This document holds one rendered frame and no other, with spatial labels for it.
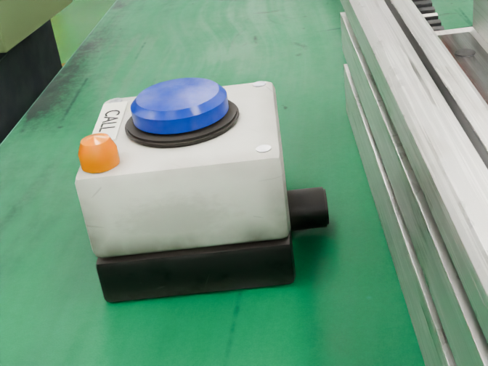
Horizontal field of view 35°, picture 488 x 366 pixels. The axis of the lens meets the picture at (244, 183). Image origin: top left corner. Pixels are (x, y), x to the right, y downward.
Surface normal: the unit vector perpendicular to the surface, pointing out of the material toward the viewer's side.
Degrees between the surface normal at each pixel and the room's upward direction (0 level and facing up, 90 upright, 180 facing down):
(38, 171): 0
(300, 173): 0
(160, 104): 3
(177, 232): 90
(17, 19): 90
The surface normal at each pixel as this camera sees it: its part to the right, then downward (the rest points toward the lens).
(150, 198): 0.00, 0.48
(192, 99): -0.10, -0.85
